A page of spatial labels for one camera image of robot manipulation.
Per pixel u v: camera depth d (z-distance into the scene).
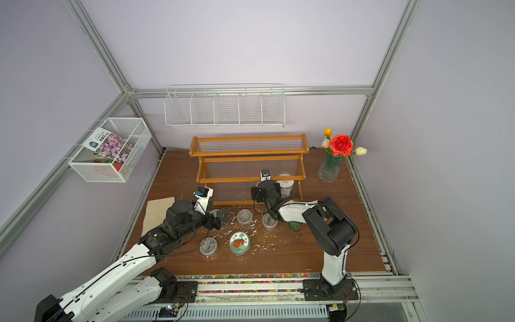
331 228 0.49
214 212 0.69
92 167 0.74
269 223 0.86
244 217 0.87
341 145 0.72
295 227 0.84
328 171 0.99
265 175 0.83
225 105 0.99
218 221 0.68
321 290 0.65
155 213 0.94
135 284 0.59
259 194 0.79
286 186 0.91
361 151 0.81
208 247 0.79
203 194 0.65
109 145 0.74
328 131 0.87
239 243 0.77
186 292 0.73
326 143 0.83
